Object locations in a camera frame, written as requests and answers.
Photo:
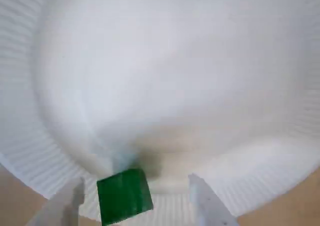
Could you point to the green block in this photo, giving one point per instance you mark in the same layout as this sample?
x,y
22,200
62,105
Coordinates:
x,y
125,196

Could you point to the white paper plate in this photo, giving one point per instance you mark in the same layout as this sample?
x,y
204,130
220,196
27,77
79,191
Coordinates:
x,y
160,60

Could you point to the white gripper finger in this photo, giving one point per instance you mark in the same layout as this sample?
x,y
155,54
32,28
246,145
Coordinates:
x,y
62,208
212,211

